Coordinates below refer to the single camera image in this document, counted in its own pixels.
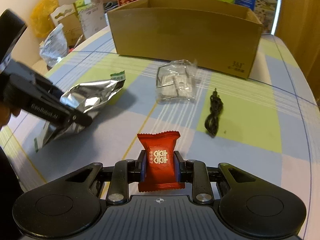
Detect red candy packet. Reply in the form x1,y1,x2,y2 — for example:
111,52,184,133
137,131,185,192

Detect brown cardboard box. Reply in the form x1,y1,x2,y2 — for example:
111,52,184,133
107,0,263,79

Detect crumpled clear plastic bag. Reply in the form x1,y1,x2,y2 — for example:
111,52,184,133
39,23,69,68

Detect left hand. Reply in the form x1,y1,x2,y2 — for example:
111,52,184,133
0,102,21,129

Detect silver green tea pouch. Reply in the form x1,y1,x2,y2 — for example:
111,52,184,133
34,71,126,151

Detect black audio cable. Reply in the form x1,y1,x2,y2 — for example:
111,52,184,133
204,87,225,138

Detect brown paper bag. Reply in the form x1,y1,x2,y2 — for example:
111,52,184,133
50,0,107,48

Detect clear packaged wire rack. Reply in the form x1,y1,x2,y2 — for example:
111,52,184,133
156,60,197,101

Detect yellow plastic bag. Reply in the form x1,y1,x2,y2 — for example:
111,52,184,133
30,0,59,38

